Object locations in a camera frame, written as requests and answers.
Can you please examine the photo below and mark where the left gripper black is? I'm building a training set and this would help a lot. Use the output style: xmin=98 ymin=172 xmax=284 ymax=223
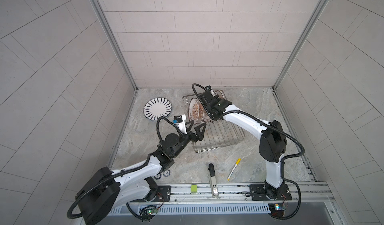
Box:
xmin=169 ymin=120 xmax=205 ymax=159

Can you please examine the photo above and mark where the blue striped white plate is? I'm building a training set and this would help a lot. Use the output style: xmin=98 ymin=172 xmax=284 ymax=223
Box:
xmin=143 ymin=97 xmax=172 ymax=120

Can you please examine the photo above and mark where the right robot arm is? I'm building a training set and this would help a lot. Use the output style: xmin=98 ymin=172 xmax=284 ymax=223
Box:
xmin=192 ymin=83 xmax=305 ymax=221

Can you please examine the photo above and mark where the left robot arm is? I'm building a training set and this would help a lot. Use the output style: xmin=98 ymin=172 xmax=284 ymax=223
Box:
xmin=67 ymin=115 xmax=207 ymax=225

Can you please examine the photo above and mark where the orange sunburst plate rear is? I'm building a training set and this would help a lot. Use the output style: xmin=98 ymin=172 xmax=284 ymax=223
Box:
xmin=213 ymin=90 xmax=227 ymax=103

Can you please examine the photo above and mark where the orange sunburst plate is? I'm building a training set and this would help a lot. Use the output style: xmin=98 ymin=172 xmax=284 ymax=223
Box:
xmin=213 ymin=90 xmax=227 ymax=103
xmin=197 ymin=103 xmax=206 ymax=124
xmin=188 ymin=98 xmax=201 ymax=124

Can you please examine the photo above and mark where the orange sunburst plate front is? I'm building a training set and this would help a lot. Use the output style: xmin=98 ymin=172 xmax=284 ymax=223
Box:
xmin=188 ymin=98 xmax=201 ymax=124

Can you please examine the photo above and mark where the yellow white marker pen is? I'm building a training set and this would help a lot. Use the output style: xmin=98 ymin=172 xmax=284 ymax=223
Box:
xmin=227 ymin=158 xmax=242 ymax=181

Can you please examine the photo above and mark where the green small block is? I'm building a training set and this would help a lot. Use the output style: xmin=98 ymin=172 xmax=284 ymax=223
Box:
xmin=191 ymin=185 xmax=198 ymax=194

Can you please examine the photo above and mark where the black silver handheld tool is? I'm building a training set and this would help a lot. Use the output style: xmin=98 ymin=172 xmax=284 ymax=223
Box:
xmin=208 ymin=163 xmax=219 ymax=198

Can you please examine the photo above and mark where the perforated vent strip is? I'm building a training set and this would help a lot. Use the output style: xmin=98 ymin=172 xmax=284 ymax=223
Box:
xmin=109 ymin=203 xmax=271 ymax=216

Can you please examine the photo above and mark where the left green circuit board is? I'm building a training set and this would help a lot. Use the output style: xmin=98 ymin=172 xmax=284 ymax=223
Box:
xmin=141 ymin=206 xmax=158 ymax=216

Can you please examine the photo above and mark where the green circuit board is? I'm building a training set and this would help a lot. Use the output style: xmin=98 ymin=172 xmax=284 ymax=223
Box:
xmin=268 ymin=203 xmax=287 ymax=219
xmin=141 ymin=206 xmax=158 ymax=216

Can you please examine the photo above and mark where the right green circuit board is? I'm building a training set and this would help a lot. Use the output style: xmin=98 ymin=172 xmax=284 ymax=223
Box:
xmin=268 ymin=203 xmax=287 ymax=219

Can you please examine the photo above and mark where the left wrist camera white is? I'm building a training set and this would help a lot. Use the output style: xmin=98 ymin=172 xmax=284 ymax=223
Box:
xmin=173 ymin=114 xmax=187 ymax=134

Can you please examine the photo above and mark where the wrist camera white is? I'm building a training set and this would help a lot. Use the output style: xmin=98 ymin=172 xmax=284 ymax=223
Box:
xmin=173 ymin=114 xmax=187 ymax=134
xmin=206 ymin=86 xmax=216 ymax=96

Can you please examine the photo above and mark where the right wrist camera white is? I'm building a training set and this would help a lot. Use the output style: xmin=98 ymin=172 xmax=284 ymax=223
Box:
xmin=206 ymin=86 xmax=216 ymax=96

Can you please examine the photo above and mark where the metal wire dish rack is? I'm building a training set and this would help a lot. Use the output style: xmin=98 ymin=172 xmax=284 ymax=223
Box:
xmin=183 ymin=94 xmax=246 ymax=153

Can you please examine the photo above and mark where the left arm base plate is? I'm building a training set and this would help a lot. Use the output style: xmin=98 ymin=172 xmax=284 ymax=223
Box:
xmin=144 ymin=186 xmax=171 ymax=203

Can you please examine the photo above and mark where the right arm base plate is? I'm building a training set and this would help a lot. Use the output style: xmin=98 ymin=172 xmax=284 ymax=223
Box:
xmin=247 ymin=184 xmax=292 ymax=202

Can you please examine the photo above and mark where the aluminium front rail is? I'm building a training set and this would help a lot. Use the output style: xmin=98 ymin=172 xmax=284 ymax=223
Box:
xmin=85 ymin=181 xmax=335 ymax=206

